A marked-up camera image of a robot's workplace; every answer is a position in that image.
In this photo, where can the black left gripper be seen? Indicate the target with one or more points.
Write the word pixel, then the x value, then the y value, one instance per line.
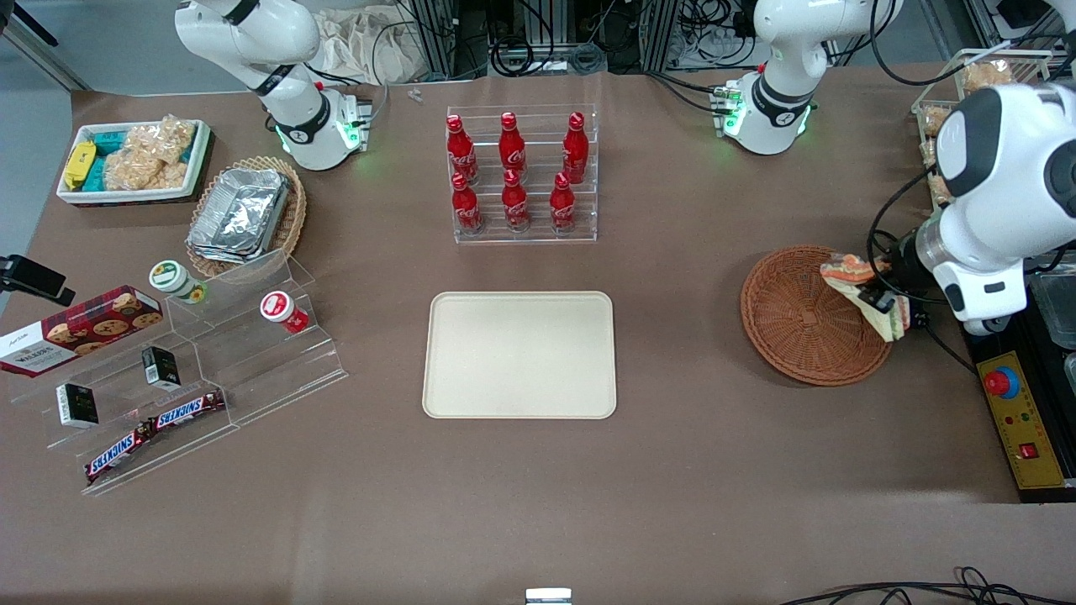
pixel 904 267

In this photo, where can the triangle sandwich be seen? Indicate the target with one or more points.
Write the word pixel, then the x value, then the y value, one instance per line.
pixel 845 273

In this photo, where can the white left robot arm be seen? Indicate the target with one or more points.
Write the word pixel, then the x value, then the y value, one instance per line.
pixel 1000 168

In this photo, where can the brown round wicker basket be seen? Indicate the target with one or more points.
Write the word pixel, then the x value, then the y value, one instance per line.
pixel 799 323

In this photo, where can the beige rectangular tray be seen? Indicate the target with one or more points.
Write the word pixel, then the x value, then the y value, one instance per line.
pixel 519 355

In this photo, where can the light wicker basket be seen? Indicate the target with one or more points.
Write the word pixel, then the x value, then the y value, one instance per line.
pixel 294 210

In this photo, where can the bagged bread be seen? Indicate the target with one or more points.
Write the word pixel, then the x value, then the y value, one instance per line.
pixel 985 76
pixel 939 189
pixel 929 153
pixel 936 119

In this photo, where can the red emergency stop button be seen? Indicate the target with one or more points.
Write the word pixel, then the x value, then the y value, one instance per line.
pixel 1000 382

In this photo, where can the yellow emergency stop box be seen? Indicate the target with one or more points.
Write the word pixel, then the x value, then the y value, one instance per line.
pixel 1030 420

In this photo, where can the red Coca-Cola bottle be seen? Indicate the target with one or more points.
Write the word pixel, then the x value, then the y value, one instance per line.
pixel 461 151
pixel 512 147
pixel 515 204
pixel 575 151
pixel 562 206
pixel 466 206

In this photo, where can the clear acrylic bottle rack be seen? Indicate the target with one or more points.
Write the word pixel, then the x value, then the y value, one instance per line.
pixel 525 237

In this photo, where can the beige crumpled cloth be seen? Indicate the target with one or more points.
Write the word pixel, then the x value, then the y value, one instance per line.
pixel 361 42

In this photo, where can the red lid cup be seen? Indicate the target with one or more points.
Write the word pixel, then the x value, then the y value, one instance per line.
pixel 279 307

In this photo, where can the clear acrylic stepped display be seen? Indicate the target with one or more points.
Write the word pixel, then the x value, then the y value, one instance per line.
pixel 252 370

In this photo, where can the stack of foil trays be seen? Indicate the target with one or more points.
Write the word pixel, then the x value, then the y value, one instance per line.
pixel 239 214

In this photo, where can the Snickers bar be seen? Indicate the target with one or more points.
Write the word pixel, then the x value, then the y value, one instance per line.
pixel 118 454
pixel 189 409

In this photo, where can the green lid cup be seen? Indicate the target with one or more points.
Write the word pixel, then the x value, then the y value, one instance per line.
pixel 172 277

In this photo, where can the small black box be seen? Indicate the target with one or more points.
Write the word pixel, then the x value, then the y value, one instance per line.
pixel 77 405
pixel 160 367

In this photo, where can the clear bag of crackers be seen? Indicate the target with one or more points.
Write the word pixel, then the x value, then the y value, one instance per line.
pixel 164 139
pixel 139 172

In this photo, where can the white rectangular bin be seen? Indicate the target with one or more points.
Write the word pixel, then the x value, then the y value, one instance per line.
pixel 126 196

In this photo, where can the teal snack packet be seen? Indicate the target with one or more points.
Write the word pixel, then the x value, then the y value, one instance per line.
pixel 94 176
pixel 108 141

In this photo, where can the red tartan cookie box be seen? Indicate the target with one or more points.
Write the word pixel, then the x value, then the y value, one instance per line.
pixel 80 329

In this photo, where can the yellow snack packet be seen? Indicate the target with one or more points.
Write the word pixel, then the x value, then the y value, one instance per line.
pixel 80 164

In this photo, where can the red rocker switch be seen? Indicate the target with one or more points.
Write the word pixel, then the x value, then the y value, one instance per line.
pixel 1029 450

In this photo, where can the aluminium frame post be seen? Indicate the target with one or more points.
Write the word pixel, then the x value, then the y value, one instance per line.
pixel 660 34
pixel 441 38

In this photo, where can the black clamp mount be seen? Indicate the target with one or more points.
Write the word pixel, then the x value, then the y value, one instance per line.
pixel 34 281

